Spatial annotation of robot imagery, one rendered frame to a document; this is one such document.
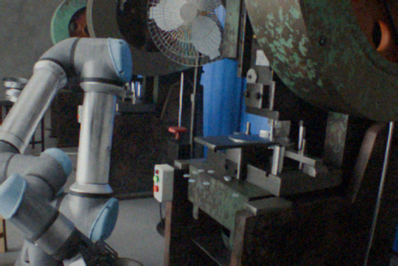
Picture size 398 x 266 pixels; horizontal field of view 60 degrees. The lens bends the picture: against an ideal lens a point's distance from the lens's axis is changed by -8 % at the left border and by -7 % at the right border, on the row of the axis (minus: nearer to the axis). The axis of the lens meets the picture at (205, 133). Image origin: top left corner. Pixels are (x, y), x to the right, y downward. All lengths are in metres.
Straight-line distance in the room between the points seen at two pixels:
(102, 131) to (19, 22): 6.75
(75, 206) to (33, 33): 6.79
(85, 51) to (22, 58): 6.65
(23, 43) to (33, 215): 7.02
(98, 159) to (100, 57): 0.26
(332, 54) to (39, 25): 7.09
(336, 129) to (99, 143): 0.84
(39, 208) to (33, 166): 0.11
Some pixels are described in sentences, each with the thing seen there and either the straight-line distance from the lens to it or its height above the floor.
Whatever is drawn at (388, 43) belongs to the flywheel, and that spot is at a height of 1.14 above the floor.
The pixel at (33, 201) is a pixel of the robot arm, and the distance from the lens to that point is 0.69.
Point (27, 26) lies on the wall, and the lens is 7.66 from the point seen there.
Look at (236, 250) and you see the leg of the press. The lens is 1.12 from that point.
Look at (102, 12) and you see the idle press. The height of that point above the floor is 1.31.
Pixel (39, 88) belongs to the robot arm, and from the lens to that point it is 0.95.
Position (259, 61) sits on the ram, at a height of 1.05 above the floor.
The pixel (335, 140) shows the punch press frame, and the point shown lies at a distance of 1.40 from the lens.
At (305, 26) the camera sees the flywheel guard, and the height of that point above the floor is 1.12.
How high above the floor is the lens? 1.03
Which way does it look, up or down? 11 degrees down
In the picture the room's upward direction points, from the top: 4 degrees clockwise
